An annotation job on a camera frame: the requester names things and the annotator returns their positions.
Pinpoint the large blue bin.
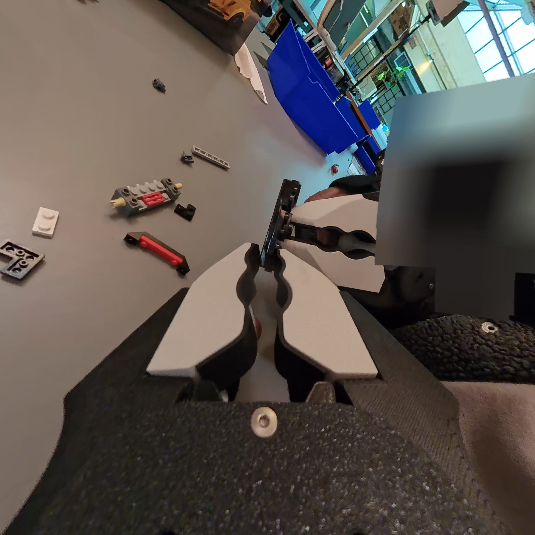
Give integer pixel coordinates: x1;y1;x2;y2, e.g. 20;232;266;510
267;20;364;156

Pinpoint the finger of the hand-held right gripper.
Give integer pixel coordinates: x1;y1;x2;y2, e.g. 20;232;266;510
293;238;387;294
290;194;380;244

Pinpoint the red and black toy brick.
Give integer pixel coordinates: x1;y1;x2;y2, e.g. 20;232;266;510
123;231;191;276

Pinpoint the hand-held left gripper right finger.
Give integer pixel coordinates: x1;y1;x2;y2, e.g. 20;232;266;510
274;249;379;395

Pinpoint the toy car set box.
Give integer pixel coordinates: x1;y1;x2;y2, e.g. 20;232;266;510
161;0;268;56

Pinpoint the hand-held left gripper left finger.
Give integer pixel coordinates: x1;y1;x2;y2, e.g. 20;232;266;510
146;242;261;391

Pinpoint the white toy plate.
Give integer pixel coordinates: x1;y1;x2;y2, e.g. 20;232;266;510
32;207;60;239

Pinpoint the torn white paper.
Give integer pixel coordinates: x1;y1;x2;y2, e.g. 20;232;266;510
234;44;269;104

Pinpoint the grey long toy plate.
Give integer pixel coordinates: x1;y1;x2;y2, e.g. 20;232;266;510
191;145;231;171

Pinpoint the black toy car chassis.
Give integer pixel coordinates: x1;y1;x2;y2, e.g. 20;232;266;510
259;179;302;273

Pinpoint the grey axle toy brick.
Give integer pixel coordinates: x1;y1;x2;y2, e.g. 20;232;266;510
110;177;183;218

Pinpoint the person's right hand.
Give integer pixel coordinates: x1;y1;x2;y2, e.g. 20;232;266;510
307;186;366;205

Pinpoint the large window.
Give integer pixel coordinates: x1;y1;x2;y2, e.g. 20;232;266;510
460;0;535;82

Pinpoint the grey desk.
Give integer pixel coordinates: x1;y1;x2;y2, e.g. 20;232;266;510
0;0;389;527

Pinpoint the person's grey clothing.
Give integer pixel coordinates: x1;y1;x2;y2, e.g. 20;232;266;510
437;378;535;535

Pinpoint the large black corner toy plate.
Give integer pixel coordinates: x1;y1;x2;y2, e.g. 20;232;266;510
0;238;46;283

